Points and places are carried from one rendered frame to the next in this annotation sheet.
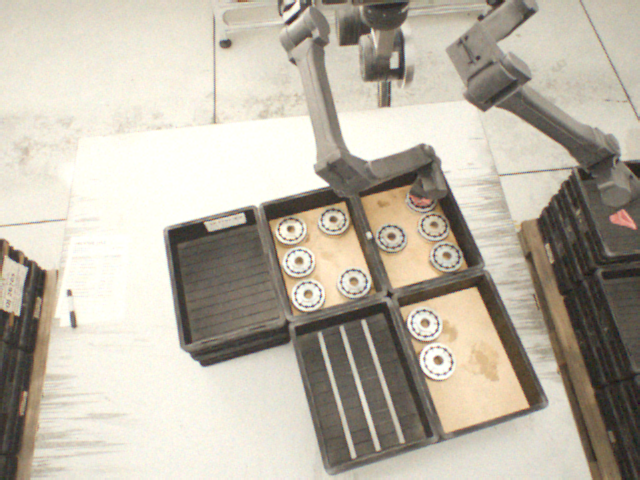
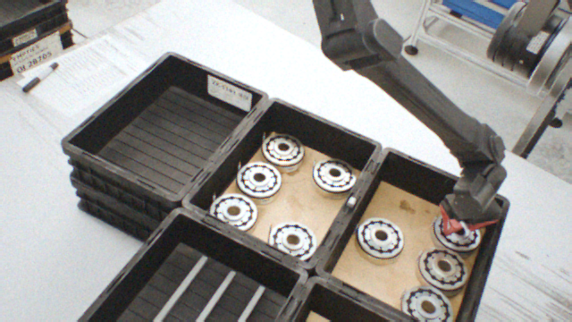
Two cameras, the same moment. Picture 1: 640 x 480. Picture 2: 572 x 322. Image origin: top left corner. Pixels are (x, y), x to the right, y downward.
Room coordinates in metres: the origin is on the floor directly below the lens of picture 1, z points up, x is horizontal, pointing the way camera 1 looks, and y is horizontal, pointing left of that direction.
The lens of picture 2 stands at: (-0.06, -0.42, 1.85)
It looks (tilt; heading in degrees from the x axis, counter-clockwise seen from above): 48 degrees down; 32
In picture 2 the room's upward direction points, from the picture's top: 10 degrees clockwise
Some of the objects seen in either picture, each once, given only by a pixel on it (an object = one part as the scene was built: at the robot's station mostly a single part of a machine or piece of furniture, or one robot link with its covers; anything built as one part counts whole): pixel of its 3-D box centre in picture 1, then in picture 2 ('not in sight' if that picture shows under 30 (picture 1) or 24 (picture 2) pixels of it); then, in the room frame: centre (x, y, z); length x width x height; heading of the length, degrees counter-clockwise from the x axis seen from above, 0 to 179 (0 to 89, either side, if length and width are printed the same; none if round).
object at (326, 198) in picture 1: (320, 255); (286, 190); (0.64, 0.01, 0.87); 0.40 x 0.30 x 0.11; 13
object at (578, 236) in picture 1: (599, 231); not in sight; (0.90, -1.17, 0.37); 0.40 x 0.30 x 0.45; 3
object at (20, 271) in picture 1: (12, 285); (39, 59); (0.79, 1.27, 0.41); 0.31 x 0.02 x 0.16; 3
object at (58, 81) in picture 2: (93, 276); (87, 72); (0.68, 0.79, 0.70); 0.33 x 0.23 x 0.01; 3
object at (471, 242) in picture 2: (422, 197); (458, 232); (0.83, -0.33, 0.86); 0.10 x 0.10 x 0.01
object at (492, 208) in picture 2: (427, 178); (476, 198); (0.83, -0.33, 0.98); 0.10 x 0.07 x 0.07; 146
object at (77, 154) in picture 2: (222, 274); (172, 121); (0.57, 0.30, 0.92); 0.40 x 0.30 x 0.02; 13
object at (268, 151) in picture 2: (290, 229); (282, 148); (0.74, 0.10, 0.86); 0.10 x 0.10 x 0.01
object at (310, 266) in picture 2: (320, 248); (289, 175); (0.64, 0.01, 0.92); 0.40 x 0.30 x 0.02; 13
